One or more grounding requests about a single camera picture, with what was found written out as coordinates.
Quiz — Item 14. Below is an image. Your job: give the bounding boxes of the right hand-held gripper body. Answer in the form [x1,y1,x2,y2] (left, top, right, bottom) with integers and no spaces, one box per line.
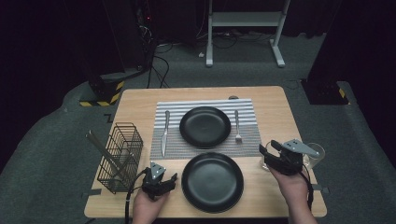
[265,138,321,176]

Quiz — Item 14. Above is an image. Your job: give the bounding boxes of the black wire basket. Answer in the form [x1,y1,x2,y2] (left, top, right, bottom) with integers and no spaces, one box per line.
[96,122,145,195]

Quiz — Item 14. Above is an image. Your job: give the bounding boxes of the person's right hand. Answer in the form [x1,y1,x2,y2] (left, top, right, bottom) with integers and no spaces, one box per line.
[268,167,310,208]

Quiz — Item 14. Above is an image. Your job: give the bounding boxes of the black stand with striped base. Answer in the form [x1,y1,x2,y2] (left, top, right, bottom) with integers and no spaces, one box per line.
[300,0,351,106]
[78,0,157,107]

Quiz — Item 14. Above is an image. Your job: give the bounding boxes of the white metal stand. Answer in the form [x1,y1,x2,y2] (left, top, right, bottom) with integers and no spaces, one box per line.
[205,0,292,68]

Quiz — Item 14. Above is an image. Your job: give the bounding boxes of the right hand-held gripper cable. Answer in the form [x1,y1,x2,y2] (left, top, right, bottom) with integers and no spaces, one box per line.
[298,171,315,211]

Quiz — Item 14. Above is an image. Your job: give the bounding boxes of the silver table knife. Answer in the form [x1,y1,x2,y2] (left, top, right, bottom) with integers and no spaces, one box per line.
[160,109,172,158]

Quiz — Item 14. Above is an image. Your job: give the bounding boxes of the person's left hand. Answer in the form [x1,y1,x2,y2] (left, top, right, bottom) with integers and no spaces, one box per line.
[132,188,171,224]

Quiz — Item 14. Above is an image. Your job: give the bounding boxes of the short grey metal utensil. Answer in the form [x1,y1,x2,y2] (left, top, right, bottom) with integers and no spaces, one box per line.
[115,152,136,176]

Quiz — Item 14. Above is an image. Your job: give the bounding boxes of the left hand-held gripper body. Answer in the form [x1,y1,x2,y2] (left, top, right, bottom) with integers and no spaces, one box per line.
[141,161,171,201]

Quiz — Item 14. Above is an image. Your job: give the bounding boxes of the black floor cables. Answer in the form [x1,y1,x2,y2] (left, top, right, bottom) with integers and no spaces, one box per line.
[145,40,171,90]

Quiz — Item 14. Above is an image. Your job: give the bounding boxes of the hand-held gripper cable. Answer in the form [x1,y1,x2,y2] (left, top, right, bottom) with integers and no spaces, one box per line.
[298,171,315,211]
[124,167,153,224]

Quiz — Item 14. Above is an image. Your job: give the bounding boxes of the black plate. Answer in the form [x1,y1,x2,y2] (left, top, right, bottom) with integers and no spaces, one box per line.
[181,151,245,215]
[178,105,233,149]

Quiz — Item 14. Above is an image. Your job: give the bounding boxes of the left hand-held gripper cable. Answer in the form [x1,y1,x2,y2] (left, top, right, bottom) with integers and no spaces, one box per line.
[124,167,153,224]

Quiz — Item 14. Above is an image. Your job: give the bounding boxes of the grey tape piece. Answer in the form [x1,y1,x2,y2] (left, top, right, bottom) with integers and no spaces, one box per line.
[81,188,103,199]
[312,183,330,194]

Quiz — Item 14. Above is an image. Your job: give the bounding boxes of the long grey utensil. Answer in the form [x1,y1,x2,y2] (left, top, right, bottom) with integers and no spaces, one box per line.
[86,130,126,179]

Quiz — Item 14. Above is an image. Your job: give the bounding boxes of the grey striped placemat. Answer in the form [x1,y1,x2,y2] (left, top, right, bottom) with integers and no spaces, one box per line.
[149,98,264,161]

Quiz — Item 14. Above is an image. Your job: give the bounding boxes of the silver fork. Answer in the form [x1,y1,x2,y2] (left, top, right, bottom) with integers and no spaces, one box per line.
[233,109,244,145]

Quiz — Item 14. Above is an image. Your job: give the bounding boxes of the clear drinking glass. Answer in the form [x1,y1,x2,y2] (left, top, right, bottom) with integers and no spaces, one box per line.
[302,142,326,171]
[259,141,275,172]

